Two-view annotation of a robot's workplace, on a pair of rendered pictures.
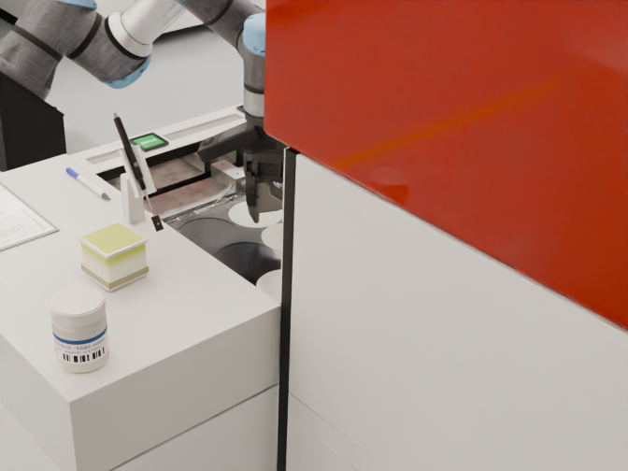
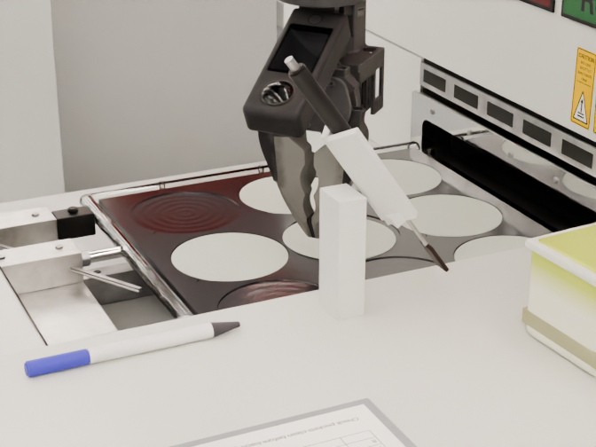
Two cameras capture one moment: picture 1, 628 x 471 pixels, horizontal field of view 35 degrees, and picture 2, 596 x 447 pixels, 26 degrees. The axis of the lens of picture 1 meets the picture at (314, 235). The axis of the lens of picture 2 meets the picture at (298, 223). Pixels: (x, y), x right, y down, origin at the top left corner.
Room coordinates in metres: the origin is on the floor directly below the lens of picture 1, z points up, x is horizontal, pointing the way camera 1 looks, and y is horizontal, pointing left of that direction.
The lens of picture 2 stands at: (1.24, 1.05, 1.36)
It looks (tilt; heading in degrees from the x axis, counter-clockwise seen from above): 23 degrees down; 288
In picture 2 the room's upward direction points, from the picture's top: straight up
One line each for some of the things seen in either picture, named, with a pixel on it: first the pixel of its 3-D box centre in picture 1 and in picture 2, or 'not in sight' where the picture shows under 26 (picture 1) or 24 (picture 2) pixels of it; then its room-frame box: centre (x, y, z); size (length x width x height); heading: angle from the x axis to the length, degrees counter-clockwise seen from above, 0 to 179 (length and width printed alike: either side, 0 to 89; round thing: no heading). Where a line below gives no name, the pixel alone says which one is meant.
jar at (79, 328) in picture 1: (79, 329); not in sight; (1.07, 0.30, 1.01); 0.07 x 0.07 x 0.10
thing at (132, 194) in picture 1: (136, 187); (364, 213); (1.43, 0.29, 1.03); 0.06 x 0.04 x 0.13; 43
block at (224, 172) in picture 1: (230, 175); (31, 267); (1.75, 0.17, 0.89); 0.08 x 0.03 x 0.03; 43
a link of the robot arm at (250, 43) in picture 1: (266, 51); not in sight; (1.53, 0.09, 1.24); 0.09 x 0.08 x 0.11; 18
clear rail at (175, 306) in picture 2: (231, 200); (148, 275); (1.65, 0.16, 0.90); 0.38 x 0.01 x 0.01; 133
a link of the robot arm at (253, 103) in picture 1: (266, 98); not in sight; (1.52, 0.09, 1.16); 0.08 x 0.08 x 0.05
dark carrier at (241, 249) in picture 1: (294, 238); (342, 237); (1.52, 0.03, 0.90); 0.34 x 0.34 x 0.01; 43
